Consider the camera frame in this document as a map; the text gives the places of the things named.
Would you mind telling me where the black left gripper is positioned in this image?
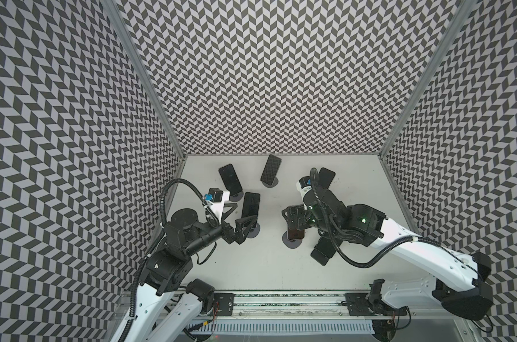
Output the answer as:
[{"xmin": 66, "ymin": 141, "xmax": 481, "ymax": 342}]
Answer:
[{"xmin": 185, "ymin": 202, "xmax": 258, "ymax": 257}]

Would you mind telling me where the teal-edged phone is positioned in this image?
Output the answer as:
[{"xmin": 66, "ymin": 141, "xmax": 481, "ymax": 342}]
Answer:
[
  {"xmin": 241, "ymin": 192, "xmax": 261, "ymax": 218},
  {"xmin": 260, "ymin": 155, "xmax": 282, "ymax": 184}
]

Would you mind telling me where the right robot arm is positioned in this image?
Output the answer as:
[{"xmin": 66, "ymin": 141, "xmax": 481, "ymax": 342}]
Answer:
[{"xmin": 282, "ymin": 168, "xmax": 494, "ymax": 321}]

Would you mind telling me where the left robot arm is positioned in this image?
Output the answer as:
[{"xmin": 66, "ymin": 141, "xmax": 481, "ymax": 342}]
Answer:
[{"xmin": 111, "ymin": 178, "xmax": 258, "ymax": 341}]

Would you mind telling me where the grey round stand far-left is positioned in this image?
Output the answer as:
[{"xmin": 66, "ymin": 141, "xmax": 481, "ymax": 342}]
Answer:
[{"xmin": 229, "ymin": 192, "xmax": 244, "ymax": 202}]

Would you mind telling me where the grey round stand near left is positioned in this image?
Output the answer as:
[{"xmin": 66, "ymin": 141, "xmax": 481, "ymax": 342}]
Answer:
[{"xmin": 247, "ymin": 223, "xmax": 261, "ymax": 239}]

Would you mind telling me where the grey round stand centre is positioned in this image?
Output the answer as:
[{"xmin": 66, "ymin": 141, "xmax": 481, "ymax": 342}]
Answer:
[{"xmin": 282, "ymin": 232, "xmax": 303, "ymax": 249}]

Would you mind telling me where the purple-edged phone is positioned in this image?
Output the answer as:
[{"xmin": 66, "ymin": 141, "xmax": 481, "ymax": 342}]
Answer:
[{"xmin": 218, "ymin": 164, "xmax": 243, "ymax": 196}]

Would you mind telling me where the grey round stand middle back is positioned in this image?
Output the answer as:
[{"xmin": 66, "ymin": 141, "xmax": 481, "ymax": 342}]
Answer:
[{"xmin": 262, "ymin": 178, "xmax": 279, "ymax": 188}]

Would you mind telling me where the black flat stand front right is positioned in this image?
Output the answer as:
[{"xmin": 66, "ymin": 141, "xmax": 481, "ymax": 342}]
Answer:
[{"xmin": 311, "ymin": 249, "xmax": 332, "ymax": 266}]

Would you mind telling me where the white vent strip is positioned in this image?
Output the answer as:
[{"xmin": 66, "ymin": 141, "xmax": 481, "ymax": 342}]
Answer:
[{"xmin": 193, "ymin": 320, "xmax": 375, "ymax": 336}]

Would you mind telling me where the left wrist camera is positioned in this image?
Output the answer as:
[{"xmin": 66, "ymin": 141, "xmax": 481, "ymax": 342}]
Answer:
[{"xmin": 203, "ymin": 188, "xmax": 230, "ymax": 206}]

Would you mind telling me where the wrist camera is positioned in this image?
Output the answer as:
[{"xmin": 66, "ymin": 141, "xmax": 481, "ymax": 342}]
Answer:
[
  {"xmin": 203, "ymin": 188, "xmax": 230, "ymax": 206},
  {"xmin": 296, "ymin": 175, "xmax": 311, "ymax": 191}
]

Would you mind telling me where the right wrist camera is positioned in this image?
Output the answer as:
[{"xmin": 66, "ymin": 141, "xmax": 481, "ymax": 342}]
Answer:
[{"xmin": 296, "ymin": 175, "xmax": 311, "ymax": 191}]

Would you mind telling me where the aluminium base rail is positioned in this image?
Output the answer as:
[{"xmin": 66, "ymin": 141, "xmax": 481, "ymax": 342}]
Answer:
[{"xmin": 116, "ymin": 289, "xmax": 469, "ymax": 321}]

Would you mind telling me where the aluminium corner post left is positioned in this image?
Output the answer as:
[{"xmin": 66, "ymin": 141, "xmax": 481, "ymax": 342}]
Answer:
[{"xmin": 101, "ymin": 0, "xmax": 185, "ymax": 159}]

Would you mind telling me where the aluminium corner post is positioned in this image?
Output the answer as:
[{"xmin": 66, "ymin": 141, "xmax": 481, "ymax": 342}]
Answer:
[
  {"xmin": 378, "ymin": 1, "xmax": 477, "ymax": 161},
  {"xmin": 101, "ymin": 0, "xmax": 185, "ymax": 159}
]

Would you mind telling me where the aluminium corner post right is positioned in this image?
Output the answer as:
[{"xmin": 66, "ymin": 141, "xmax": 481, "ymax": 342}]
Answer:
[{"xmin": 378, "ymin": 1, "xmax": 477, "ymax": 161}]

